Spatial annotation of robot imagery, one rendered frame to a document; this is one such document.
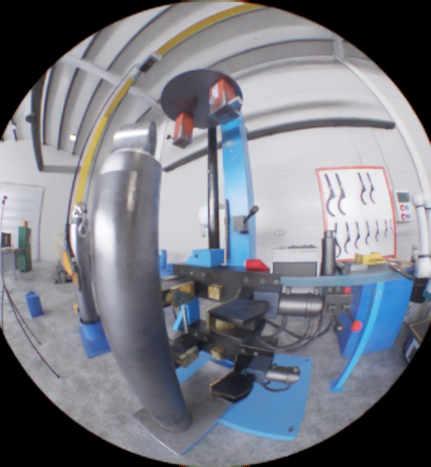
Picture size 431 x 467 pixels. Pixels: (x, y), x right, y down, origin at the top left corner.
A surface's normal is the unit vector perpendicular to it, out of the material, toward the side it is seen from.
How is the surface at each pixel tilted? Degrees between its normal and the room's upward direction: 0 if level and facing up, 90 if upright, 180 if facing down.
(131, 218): 90
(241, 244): 90
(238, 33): 173
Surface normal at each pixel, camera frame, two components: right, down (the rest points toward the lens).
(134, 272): 0.74, -0.05
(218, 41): -0.04, 0.99
